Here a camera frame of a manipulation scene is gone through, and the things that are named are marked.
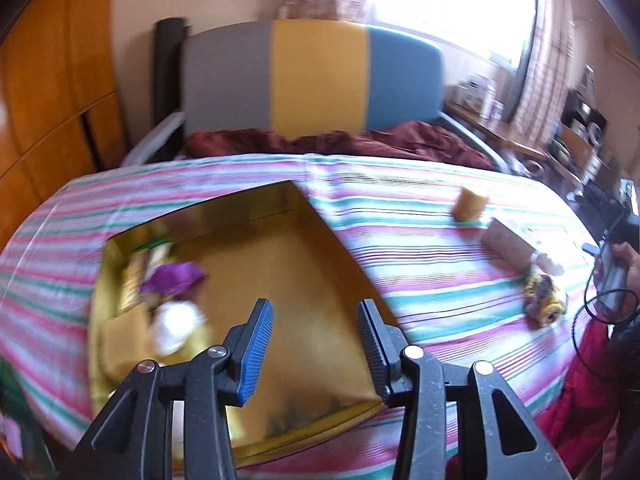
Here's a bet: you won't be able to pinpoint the gold tin box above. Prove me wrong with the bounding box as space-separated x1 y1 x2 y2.
89 180 401 468

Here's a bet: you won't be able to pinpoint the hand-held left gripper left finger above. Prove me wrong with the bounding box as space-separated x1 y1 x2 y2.
60 298 275 480

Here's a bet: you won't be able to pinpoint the silver stereo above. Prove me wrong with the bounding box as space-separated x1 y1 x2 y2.
560 87 608 161

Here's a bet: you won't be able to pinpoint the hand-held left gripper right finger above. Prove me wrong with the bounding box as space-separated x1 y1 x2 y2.
357 299 573 480

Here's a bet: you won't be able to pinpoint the striped tablecloth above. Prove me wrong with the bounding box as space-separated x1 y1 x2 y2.
0 152 608 480

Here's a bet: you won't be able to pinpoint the wooden wardrobe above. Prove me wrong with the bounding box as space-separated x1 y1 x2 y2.
0 0 126 241

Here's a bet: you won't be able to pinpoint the large yellow sponge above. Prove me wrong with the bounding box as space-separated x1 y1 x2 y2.
102 307 156 361

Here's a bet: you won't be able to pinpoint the person's right hand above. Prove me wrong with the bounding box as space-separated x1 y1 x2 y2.
612 242 640 301

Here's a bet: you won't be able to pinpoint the maroon blanket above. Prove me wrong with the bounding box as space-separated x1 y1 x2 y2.
184 120 496 171

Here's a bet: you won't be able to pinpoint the small printed snack packet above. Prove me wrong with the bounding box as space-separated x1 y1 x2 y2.
529 251 566 277

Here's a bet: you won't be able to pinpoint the black cable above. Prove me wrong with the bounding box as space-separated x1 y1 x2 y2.
570 280 640 361

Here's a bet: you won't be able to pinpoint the yellow sponge block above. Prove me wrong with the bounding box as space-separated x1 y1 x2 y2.
451 186 488 222

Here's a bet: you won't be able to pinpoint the white toiletry containers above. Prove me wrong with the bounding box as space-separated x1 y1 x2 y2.
450 74 503 121

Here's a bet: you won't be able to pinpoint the grey bed side rail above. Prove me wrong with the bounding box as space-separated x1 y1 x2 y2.
122 111 186 166
437 112 511 173

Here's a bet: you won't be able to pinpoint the grey yellow blue headboard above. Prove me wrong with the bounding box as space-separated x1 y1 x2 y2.
181 20 446 138

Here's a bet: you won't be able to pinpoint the white soft packet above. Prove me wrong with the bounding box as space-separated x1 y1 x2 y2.
150 300 208 356

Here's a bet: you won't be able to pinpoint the purple snack packet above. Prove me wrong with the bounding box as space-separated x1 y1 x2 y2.
140 261 208 297

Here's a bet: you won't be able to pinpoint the yellow crochet doll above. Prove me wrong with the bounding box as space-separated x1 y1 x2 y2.
522 272 568 328

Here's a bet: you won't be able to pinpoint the large window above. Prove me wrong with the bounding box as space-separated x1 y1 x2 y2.
372 0 538 68

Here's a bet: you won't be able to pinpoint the wooden side desk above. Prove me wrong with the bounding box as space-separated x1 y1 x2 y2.
445 102 591 186

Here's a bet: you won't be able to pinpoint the black rolled mat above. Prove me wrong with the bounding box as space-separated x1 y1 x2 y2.
152 17 190 121

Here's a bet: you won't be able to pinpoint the white carton box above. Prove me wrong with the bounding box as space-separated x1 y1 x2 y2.
481 216 543 267

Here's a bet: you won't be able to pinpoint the long gold box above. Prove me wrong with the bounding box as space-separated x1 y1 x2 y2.
117 242 173 316

